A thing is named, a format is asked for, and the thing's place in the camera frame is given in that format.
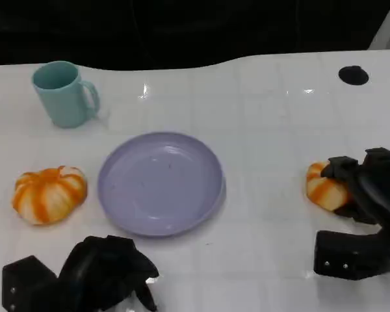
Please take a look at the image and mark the orange and white bread roll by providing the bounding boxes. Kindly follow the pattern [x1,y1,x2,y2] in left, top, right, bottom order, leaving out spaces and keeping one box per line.
[12,165,88,226]
[305,160,354,211]

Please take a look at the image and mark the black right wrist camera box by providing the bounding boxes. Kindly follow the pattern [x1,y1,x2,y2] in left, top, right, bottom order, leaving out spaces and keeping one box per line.
[313,229,390,282]

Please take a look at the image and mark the pale green mug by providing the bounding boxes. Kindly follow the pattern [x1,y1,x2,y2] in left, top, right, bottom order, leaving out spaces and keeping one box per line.
[31,60,101,129]

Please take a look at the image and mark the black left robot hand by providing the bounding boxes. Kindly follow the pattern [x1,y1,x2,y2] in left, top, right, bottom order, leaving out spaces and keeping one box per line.
[57,235,159,312]

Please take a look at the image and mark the black round table grommet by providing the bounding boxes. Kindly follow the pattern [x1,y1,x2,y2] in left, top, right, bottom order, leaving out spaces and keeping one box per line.
[338,65,369,86]

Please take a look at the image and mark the lilac plate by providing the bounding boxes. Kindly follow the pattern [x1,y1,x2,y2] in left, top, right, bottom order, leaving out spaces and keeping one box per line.
[97,131,227,239]

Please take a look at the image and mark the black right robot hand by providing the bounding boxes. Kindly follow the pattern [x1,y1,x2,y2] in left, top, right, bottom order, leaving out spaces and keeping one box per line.
[321,147,390,230]

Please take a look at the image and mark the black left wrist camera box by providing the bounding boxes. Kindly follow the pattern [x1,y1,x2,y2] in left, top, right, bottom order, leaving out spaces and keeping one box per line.
[1,255,59,312]

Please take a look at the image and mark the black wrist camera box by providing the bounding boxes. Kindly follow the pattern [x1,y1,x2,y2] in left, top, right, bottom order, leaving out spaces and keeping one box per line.
[1,255,59,312]
[313,229,390,282]

